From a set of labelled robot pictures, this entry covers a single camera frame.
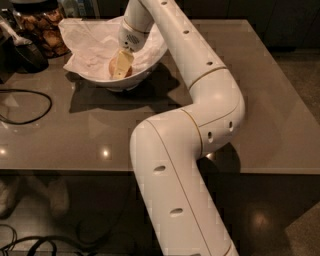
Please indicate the black device with white handle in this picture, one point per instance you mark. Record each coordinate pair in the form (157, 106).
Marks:
(27, 53)

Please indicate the white bowl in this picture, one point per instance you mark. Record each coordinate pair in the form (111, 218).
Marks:
(102, 45)

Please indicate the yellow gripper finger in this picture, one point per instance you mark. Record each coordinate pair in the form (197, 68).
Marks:
(126, 54)

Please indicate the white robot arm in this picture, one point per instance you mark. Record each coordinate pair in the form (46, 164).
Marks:
(164, 148)

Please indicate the glass jar of snacks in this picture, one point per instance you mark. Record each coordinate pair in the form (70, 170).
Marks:
(40, 19)

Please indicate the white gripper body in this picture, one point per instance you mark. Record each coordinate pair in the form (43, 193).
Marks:
(131, 39)

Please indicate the white crumpled paper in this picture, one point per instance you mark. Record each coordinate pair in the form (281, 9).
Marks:
(72, 36)

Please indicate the red yellow apple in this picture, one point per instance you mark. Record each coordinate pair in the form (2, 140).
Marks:
(119, 68)

